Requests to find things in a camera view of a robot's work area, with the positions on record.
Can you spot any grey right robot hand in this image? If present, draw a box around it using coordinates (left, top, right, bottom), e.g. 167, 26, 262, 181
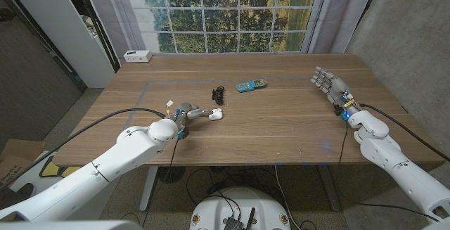
309, 65, 362, 122

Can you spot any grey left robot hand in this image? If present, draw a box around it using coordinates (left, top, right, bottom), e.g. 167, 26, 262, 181
167, 101, 215, 141

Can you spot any white airpods case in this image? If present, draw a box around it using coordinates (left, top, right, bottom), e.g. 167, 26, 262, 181
208, 108, 224, 122

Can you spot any black hair clip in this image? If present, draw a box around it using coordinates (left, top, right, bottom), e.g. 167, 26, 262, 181
211, 85, 225, 106

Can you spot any blue toy phone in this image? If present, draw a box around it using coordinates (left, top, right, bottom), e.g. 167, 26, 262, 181
236, 78, 268, 93

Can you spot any black round floor fan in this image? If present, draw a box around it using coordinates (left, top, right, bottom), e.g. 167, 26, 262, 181
157, 166, 186, 184

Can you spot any white power strip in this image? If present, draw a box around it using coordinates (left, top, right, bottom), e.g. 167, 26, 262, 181
122, 49, 153, 63

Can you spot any white table leg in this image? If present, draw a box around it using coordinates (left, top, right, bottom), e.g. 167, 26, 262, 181
139, 166, 159, 212

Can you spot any grey table leg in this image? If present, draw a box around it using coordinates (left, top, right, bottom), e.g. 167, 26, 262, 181
318, 165, 341, 212

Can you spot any printed window backdrop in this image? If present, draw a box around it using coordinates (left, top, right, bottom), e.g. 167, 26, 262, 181
79, 0, 383, 55

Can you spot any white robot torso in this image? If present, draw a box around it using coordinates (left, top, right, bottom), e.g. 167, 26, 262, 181
188, 186, 292, 230

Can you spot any black electronics module with antenna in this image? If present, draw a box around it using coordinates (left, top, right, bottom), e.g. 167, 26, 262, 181
223, 207, 257, 230

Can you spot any yellow and black pad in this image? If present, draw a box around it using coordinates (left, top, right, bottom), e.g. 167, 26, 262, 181
39, 155, 82, 179

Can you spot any white shelf cabinet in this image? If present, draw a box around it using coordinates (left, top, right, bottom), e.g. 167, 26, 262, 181
0, 0, 117, 89

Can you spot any white floor board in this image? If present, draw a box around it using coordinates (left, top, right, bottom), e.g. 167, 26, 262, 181
8, 150, 120, 220

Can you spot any black shoe with white sole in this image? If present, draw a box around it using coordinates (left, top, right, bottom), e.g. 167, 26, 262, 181
15, 183, 36, 199

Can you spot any brown cardboard box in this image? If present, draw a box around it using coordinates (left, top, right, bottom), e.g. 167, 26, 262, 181
0, 138, 46, 185

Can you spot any thin black left wrist cable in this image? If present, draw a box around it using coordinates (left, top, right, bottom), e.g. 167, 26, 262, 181
142, 138, 180, 228

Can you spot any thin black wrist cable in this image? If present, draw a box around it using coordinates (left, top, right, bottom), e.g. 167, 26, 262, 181
336, 120, 440, 222
142, 138, 180, 228

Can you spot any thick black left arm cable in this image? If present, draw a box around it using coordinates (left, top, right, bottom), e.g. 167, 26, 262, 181
0, 107, 168, 192

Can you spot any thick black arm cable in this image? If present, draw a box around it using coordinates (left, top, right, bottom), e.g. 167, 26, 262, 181
357, 103, 450, 162
0, 107, 168, 192

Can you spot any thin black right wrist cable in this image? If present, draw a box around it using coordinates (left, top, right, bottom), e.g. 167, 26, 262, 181
336, 120, 440, 222

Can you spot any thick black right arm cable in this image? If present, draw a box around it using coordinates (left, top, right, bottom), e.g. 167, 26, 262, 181
357, 103, 450, 162

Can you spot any white floor cable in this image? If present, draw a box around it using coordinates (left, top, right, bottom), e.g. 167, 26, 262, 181
274, 165, 300, 230

